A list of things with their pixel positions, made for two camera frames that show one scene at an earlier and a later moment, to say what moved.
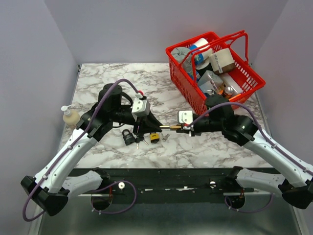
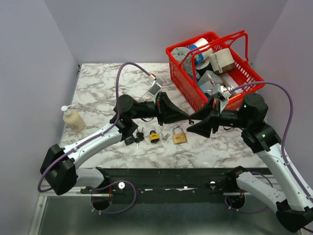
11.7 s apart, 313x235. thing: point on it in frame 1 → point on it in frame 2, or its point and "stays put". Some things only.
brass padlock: (171, 127) → (179, 138)
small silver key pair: (164, 138) stays put
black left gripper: (148, 125) → (167, 112)
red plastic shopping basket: (207, 65) stays put
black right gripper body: (192, 131) → (216, 116)
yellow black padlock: (154, 137) stays put
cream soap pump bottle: (71, 117) stays put
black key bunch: (138, 139) stays put
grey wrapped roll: (179, 53) stays put
